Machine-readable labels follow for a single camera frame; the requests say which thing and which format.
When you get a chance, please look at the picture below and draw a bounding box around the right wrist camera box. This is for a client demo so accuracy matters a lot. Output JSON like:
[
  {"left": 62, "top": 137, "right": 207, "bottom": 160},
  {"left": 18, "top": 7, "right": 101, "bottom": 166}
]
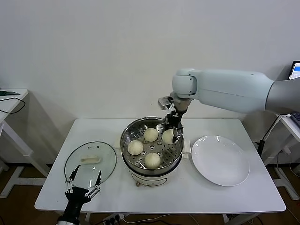
[{"left": 157, "top": 95, "right": 176, "bottom": 111}]

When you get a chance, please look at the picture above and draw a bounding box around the white round plate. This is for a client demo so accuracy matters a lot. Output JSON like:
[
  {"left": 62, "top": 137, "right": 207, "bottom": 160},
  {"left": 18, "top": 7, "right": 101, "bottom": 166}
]
[{"left": 191, "top": 135, "right": 250, "bottom": 187}]

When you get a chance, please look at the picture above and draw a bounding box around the dark green flat tool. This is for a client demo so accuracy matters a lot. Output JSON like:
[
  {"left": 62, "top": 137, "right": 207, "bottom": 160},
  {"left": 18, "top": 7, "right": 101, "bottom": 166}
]
[{"left": 0, "top": 90, "right": 21, "bottom": 97}]

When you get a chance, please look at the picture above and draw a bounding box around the white electric cooker pot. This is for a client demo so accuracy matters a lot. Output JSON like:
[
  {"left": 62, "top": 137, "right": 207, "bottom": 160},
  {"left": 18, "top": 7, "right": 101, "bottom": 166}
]
[{"left": 113, "top": 137, "right": 191, "bottom": 188}]

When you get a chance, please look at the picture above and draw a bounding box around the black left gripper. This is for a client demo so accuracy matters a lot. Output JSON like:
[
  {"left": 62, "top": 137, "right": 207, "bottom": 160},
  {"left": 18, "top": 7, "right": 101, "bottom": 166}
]
[{"left": 64, "top": 165, "right": 102, "bottom": 216}]

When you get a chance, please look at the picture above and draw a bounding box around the white steamed baozi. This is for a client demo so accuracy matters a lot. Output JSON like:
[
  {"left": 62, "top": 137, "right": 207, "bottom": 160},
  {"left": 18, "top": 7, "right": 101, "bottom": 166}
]
[
  {"left": 127, "top": 140, "right": 144, "bottom": 156},
  {"left": 143, "top": 127, "right": 159, "bottom": 142},
  {"left": 144, "top": 152, "right": 161, "bottom": 169},
  {"left": 162, "top": 129, "right": 174, "bottom": 144}
]

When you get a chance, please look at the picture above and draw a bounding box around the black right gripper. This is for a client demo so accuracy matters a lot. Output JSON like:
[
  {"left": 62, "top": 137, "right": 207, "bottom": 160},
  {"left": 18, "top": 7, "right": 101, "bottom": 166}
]
[{"left": 163, "top": 112, "right": 184, "bottom": 144}]

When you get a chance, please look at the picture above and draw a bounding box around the stainless steel steamer basket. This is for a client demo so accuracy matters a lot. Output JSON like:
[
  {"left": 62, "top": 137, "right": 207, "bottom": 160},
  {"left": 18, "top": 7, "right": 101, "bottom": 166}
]
[{"left": 120, "top": 116, "right": 184, "bottom": 173}]

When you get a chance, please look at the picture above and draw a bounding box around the grey open laptop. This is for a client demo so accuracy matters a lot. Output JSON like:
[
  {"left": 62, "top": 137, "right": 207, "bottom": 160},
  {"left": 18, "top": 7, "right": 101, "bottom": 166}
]
[{"left": 287, "top": 60, "right": 300, "bottom": 123}]

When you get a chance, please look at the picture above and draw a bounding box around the round glass pot lid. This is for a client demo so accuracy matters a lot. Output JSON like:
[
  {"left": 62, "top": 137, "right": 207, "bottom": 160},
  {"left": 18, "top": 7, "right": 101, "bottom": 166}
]
[{"left": 64, "top": 141, "right": 117, "bottom": 189}]

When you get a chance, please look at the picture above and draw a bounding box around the black looped cable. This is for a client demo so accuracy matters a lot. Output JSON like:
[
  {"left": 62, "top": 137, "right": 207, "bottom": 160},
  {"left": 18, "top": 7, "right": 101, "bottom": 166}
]
[{"left": 0, "top": 97, "right": 26, "bottom": 115}]

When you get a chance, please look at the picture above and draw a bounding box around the white side table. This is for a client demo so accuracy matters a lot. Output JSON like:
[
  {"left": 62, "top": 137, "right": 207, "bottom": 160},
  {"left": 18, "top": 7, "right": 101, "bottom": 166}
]
[
  {"left": 0, "top": 88, "right": 52, "bottom": 200},
  {"left": 263, "top": 114, "right": 300, "bottom": 201}
]

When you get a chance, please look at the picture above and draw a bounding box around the white power strip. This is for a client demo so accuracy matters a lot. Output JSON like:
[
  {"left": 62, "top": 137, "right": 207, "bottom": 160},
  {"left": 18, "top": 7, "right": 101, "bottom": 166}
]
[{"left": 103, "top": 213, "right": 128, "bottom": 223}]

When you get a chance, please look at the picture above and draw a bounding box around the laptop charging cable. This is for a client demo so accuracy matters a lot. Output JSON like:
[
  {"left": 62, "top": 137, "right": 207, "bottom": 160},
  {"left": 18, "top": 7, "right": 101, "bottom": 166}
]
[{"left": 263, "top": 114, "right": 291, "bottom": 142}]

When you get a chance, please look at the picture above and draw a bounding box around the white cable under table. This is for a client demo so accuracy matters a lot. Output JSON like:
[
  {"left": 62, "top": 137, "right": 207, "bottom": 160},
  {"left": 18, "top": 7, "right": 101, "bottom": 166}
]
[{"left": 123, "top": 214, "right": 165, "bottom": 224}]

